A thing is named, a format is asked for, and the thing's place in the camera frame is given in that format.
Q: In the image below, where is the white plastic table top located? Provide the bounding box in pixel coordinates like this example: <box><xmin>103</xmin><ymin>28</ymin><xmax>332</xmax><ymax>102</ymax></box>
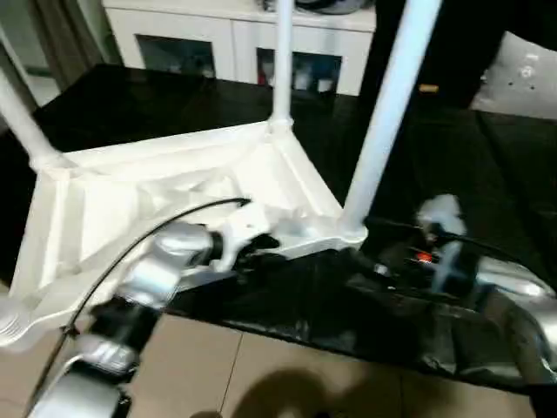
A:
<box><xmin>0</xmin><ymin>118</ymin><xmax>368</xmax><ymax>349</ymax></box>

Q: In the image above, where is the white plastic table leg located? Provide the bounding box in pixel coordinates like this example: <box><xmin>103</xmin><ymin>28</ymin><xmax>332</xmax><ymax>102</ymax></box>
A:
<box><xmin>0</xmin><ymin>300</ymin><xmax>27</xmax><ymax>349</ymax></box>
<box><xmin>0</xmin><ymin>70</ymin><xmax>66</xmax><ymax>171</ymax></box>
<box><xmin>339</xmin><ymin>0</ymin><xmax>443</xmax><ymax>229</ymax></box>
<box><xmin>272</xmin><ymin>0</ymin><xmax>297</xmax><ymax>131</ymax></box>

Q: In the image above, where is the black table mat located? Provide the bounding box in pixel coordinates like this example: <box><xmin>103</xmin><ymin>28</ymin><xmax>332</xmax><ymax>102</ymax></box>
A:
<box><xmin>0</xmin><ymin>63</ymin><xmax>557</xmax><ymax>393</ymax></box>

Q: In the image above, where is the light grey cushion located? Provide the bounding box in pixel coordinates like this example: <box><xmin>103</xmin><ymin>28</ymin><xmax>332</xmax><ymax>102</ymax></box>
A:
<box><xmin>474</xmin><ymin>30</ymin><xmax>557</xmax><ymax>118</ymax></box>

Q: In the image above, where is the white glass-door cabinet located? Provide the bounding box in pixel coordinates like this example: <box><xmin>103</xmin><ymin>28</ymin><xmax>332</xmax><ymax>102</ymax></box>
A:
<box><xmin>103</xmin><ymin>0</ymin><xmax>377</xmax><ymax>95</ymax></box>

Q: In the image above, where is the black tall cabinet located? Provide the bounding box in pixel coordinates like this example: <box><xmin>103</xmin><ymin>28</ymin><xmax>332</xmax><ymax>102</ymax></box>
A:
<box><xmin>361</xmin><ymin>0</ymin><xmax>557</xmax><ymax>105</ymax></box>

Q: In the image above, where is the grey carry case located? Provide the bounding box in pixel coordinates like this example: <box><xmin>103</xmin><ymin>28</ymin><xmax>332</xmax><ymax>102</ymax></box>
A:
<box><xmin>261</xmin><ymin>0</ymin><xmax>375</xmax><ymax>14</ymax></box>

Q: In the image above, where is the grey curtain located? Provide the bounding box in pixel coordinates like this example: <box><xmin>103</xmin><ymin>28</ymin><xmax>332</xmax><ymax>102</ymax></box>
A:
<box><xmin>30</xmin><ymin>0</ymin><xmax>114</xmax><ymax>84</ymax></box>

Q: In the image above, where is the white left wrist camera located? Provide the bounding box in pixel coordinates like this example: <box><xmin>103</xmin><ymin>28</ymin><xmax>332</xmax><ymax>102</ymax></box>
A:
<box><xmin>213</xmin><ymin>209</ymin><xmax>279</xmax><ymax>262</ymax></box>

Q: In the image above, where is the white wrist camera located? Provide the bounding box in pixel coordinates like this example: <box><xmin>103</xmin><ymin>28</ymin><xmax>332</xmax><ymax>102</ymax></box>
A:
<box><xmin>213</xmin><ymin>209</ymin><xmax>279</xmax><ymax>262</ymax></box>
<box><xmin>416</xmin><ymin>196</ymin><xmax>466</xmax><ymax>293</ymax></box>

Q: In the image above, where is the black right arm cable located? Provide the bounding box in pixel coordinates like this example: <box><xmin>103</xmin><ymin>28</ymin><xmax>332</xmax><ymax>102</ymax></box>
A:
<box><xmin>374</xmin><ymin>218</ymin><xmax>523</xmax><ymax>262</ymax></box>

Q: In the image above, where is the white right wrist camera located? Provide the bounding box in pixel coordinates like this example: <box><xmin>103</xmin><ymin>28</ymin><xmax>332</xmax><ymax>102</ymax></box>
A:
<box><xmin>416</xmin><ymin>196</ymin><xmax>466</xmax><ymax>293</ymax></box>

